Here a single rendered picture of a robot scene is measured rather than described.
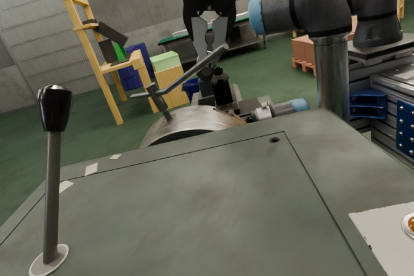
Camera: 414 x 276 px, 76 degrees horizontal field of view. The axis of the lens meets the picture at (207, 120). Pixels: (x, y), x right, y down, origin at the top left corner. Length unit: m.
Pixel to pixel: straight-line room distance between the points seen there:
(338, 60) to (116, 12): 7.96
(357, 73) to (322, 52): 0.38
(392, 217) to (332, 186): 0.05
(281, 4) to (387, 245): 0.58
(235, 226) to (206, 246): 0.03
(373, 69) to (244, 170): 0.85
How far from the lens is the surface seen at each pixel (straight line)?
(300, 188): 0.28
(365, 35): 1.10
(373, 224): 0.25
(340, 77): 0.73
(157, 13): 8.28
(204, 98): 1.67
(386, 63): 1.12
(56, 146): 0.30
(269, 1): 0.73
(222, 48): 0.38
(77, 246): 0.32
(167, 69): 4.51
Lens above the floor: 1.43
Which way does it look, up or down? 23 degrees down
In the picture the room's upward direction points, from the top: 16 degrees counter-clockwise
